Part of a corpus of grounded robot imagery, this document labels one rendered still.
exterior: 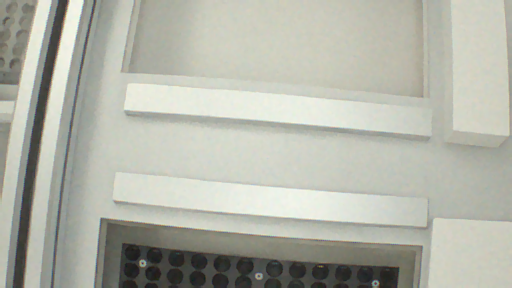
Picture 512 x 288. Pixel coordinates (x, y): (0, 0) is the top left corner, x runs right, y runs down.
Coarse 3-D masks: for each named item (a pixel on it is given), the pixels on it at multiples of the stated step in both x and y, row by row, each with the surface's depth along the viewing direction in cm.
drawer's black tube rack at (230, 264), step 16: (128, 256) 63; (144, 256) 60; (160, 256) 63; (176, 256) 63; (192, 256) 60; (208, 256) 60; (224, 256) 60; (128, 272) 62; (144, 272) 59; (160, 272) 59; (176, 272) 62; (192, 272) 59; (208, 272) 59; (224, 272) 59; (240, 272) 59; (256, 272) 59; (272, 272) 63; (288, 272) 59; (304, 272) 62; (320, 272) 63; (336, 272) 63; (352, 272) 59; (368, 272) 62; (384, 272) 62
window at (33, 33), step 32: (0, 0) 42; (32, 0) 48; (0, 32) 43; (32, 32) 49; (0, 64) 44; (32, 64) 50; (0, 96) 45; (32, 96) 51; (0, 128) 45; (32, 128) 52; (0, 160) 46; (0, 192) 46; (0, 224) 46; (0, 256) 46
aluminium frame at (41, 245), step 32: (64, 0) 55; (96, 0) 59; (64, 32) 55; (64, 64) 54; (64, 96) 54; (64, 128) 54; (32, 160) 52; (64, 160) 54; (32, 192) 52; (64, 192) 55; (32, 224) 51; (64, 224) 55; (32, 256) 51
